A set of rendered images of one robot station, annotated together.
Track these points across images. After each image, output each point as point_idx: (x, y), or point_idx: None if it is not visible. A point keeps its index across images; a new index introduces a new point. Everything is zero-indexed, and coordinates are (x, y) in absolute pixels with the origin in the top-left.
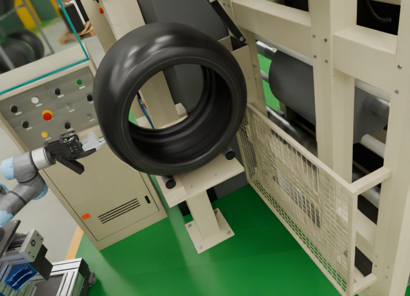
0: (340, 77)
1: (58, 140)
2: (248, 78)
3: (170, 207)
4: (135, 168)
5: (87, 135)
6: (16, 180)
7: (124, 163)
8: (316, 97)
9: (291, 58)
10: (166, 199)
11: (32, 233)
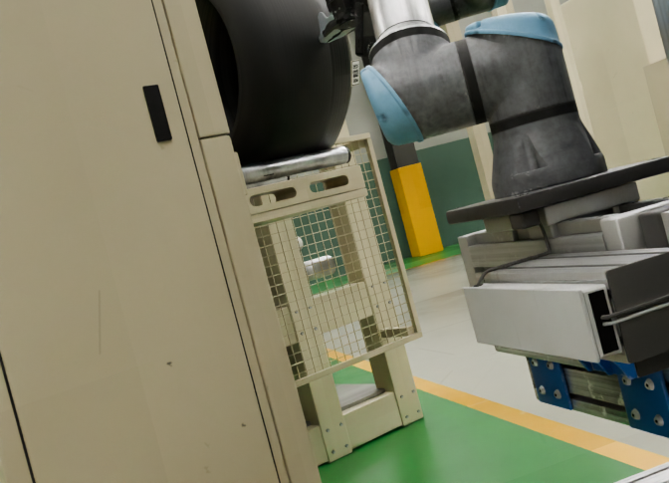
0: None
1: None
2: None
3: (367, 194)
4: (349, 91)
5: (325, 15)
6: None
7: (356, 63)
8: None
9: None
10: (362, 175)
11: (474, 232)
